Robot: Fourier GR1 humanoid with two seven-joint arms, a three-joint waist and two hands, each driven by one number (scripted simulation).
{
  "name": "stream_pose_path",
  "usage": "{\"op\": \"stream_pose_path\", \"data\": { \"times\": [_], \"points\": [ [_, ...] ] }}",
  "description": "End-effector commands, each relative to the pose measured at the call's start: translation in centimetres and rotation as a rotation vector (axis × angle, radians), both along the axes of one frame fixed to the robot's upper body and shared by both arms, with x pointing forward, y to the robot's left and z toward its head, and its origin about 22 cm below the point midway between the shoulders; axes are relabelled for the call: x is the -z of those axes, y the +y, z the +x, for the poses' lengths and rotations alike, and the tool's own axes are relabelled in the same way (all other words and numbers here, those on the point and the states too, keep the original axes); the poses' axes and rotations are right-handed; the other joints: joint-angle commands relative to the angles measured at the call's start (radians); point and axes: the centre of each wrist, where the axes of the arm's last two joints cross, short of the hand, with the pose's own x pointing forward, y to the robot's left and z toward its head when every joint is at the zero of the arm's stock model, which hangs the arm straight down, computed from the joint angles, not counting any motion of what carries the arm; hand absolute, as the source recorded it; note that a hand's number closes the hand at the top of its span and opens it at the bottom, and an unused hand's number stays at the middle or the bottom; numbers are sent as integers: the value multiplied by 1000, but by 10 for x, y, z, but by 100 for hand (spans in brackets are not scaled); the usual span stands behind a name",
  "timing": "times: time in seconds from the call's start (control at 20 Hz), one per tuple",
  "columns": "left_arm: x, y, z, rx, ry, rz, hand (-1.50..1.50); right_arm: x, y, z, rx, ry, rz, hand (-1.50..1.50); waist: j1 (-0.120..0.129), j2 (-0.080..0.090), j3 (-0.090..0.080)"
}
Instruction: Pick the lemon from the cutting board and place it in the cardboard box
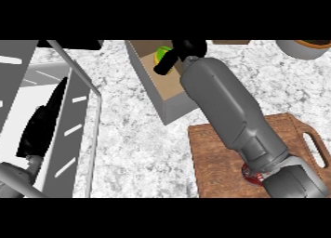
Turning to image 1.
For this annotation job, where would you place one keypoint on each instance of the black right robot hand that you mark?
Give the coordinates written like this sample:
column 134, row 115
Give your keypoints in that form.
column 190, row 48

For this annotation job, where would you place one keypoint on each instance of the yellow-green lemon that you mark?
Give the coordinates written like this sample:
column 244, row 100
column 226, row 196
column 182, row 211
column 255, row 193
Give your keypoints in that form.
column 161, row 53

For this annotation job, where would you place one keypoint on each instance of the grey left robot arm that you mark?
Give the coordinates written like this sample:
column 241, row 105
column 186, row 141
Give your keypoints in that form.
column 9, row 181

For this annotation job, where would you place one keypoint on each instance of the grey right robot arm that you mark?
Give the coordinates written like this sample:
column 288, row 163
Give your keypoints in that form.
column 226, row 102

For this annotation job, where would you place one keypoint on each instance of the cardboard box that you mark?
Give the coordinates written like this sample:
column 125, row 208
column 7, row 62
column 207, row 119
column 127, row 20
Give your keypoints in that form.
column 171, row 105

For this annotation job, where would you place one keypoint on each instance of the brown wooden cutting board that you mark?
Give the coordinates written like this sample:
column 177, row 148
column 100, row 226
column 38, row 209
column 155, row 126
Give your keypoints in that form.
column 217, row 161

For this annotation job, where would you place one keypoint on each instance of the brown wooden object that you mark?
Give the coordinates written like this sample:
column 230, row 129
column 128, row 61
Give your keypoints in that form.
column 230, row 42

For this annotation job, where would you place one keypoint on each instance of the black flat object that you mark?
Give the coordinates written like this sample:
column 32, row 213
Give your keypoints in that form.
column 80, row 45

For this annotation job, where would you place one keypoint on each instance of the grey pot with brown rim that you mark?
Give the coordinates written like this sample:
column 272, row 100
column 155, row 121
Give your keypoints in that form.
column 301, row 51

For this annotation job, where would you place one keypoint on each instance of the grey metal dish rack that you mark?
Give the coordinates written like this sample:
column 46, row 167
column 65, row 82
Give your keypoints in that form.
column 78, row 124

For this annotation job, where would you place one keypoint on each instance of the red round object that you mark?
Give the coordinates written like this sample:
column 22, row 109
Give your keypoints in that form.
column 251, row 177

